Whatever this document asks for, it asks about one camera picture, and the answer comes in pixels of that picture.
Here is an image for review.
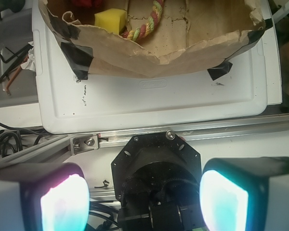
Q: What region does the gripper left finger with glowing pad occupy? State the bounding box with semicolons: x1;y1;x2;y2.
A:
0;163;90;231

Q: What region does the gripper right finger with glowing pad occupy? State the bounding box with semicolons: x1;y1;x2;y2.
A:
199;156;289;231

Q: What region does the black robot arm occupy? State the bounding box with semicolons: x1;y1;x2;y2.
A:
0;133;289;231

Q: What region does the yellow sponge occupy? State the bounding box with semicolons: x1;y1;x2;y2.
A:
94;8;127;35

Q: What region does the grey plastic tray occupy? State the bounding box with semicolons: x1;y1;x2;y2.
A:
0;9;38;107

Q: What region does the orange allen key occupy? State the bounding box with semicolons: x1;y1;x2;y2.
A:
5;55;28;96

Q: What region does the crumpled white paper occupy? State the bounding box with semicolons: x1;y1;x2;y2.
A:
20;41;36;72

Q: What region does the brown paper bag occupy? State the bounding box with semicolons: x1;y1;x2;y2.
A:
38;0;266;80

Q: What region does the red crumpled cloth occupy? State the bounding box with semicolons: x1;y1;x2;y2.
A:
71;0;103;8

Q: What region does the aluminium frame rail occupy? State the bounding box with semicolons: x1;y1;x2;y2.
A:
0;113;289;164

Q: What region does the metal corner bracket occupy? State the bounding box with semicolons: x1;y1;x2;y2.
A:
69;135;99;155

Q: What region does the black cable bundle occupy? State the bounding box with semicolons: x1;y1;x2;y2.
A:
0;117;49;163

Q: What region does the multicolour twisted rope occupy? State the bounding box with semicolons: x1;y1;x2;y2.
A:
121;0;164;41

